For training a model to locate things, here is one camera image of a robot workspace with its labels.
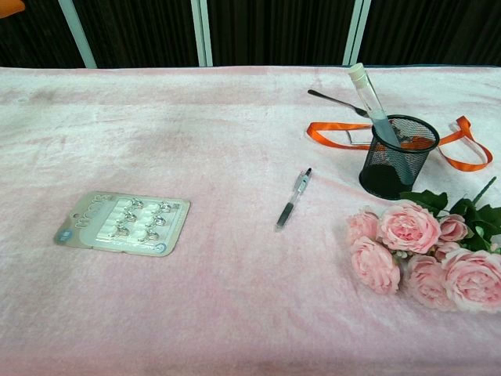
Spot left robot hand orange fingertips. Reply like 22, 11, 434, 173
0, 0, 25, 20

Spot clear test tube white cap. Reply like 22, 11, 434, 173
348, 63, 414, 185

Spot black metal mesh pen holder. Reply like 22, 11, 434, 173
359, 114, 441, 200

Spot blister pack of metal hooks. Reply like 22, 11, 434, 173
53, 190, 192, 258

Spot silver metal fork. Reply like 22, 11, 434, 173
307, 89, 371, 118

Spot clear black gel pen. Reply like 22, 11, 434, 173
274, 167, 313, 233

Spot pink plush table cloth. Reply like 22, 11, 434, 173
0, 64, 501, 376

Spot pink artificial rose bouquet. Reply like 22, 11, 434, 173
346, 176, 501, 314

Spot white frame post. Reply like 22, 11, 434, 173
57, 0, 98, 70
190, 0, 214, 67
342, 0, 372, 67

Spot orange lanyard with badge holder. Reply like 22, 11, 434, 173
305, 115, 494, 172

